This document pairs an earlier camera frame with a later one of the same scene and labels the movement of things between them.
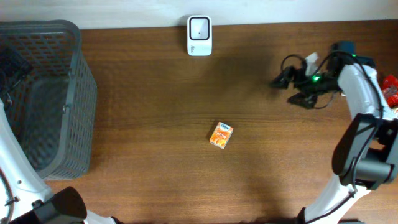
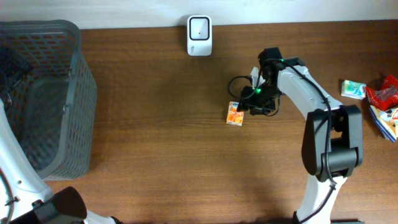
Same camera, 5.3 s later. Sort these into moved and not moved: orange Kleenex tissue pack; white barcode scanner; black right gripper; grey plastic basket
Moved: black right gripper; orange Kleenex tissue pack
Not moved: white barcode scanner; grey plastic basket
